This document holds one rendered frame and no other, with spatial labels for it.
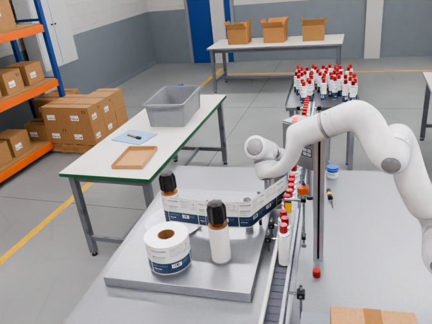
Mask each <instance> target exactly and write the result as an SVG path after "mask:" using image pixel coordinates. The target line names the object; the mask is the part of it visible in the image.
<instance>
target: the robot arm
mask: <svg viewBox="0 0 432 324"><path fill-rule="evenodd" d="M345 132H353V133H354V134H355V135H356V137H357V138H358V140H359V142H360V144H361V146H362V147H363V149H364V151H365V153H366V155H367V156H368V158H369V160H370V161H371V162H372V163H373V164H374V165H375V166H376V167H377V168H378V169H379V170H381V171H382V172H384V173H387V174H393V177H394V180H395V184H396V187H397V189H398V191H399V194H400V196H401V198H402V200H403V202H404V204H405V205H406V207H407V209H408V210H409V212H410V213H411V214H412V216H414V217H415V218H417V219H418V221H419V222H420V225H421V227H422V233H423V237H422V260H423V263H424V265H425V266H426V268H427V269H428V271H429V272H430V273H431V274H432V184H431V181H430V179H429V176H428V173H427V171H426V168H425V165H424V161H423V158H422V154H421V151H420V147H419V144H418V142H417V139H416V137H415V135H414V133H413V132H412V130H411V129H410V128H409V127H408V126H406V125H404V124H399V123H396V124H392V125H389V126H388V125H387V123H386V121H385V119H384V118H383V116H382V114H381V113H380V112H379V111H378V110H377V109H376V108H375V107H373V106H372V105H370V104H369V103H366V102H364V101H361V100H351V101H348V102H345V103H342V104H340V105H337V106H335V107H332V108H330V109H327V110H325V111H323V112H320V113H318V114H315V115H313V116H310V117H308V118H306V119H304V120H301V121H298V122H296V123H294V124H292V125H290V126H289V127H288V128H287V132H286V144H285V149H283V148H279V147H278V145H277V144H276V143H274V142H272V141H269V140H268V139H265V138H263V137H261V136H251V137H250V138H248V139H247V141H246V142H245V145H244V151H245V153H246V155H247V156H248V157H250V158H252V160H253V162H254V165H255V170H256V174H257V176H258V178H259V179H260V180H263V181H267V180H270V179H274V178H276V177H280V176H282V175H284V174H286V173H288V172H289V171H290V170H292V169H293V167H294V166H295V165H296V164H297V162H298V160H299V158H300V156H301V153H302V150H303V148H304V147H306V146H308V145H312V144H313V143H317V142H319V141H323V140H326V139H329V138H331V137H334V136H337V135H340V134H342V133H345ZM275 161H279V162H278V163H277V164H276V163H275Z"/></svg>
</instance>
